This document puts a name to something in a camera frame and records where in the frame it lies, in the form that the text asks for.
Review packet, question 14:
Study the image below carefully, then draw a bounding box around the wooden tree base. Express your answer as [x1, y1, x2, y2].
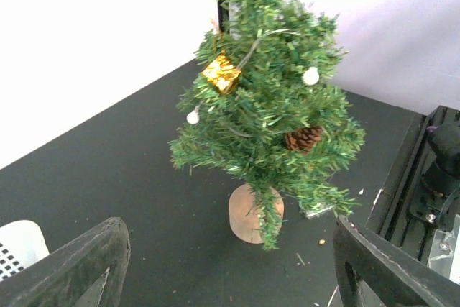
[229, 183, 285, 250]

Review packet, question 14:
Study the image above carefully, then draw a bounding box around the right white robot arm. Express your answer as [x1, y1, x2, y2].
[409, 121, 459, 232]

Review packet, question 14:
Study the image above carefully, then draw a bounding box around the clear plastic battery box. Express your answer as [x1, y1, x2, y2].
[298, 201, 334, 219]

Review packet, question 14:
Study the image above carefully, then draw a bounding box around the white plastic basket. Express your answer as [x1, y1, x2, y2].
[0, 220, 50, 281]

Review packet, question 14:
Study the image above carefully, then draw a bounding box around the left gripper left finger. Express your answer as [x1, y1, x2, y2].
[1, 217, 131, 306]

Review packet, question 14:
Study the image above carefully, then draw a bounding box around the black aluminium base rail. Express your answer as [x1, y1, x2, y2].
[366, 106, 459, 264]

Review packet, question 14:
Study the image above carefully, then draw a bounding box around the gold foil gift box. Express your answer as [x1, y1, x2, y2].
[201, 53, 241, 94]

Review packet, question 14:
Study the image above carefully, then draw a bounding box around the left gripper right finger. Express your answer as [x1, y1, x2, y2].
[333, 215, 459, 306]

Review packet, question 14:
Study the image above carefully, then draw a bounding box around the small green christmas tree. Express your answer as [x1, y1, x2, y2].
[167, 0, 367, 251]

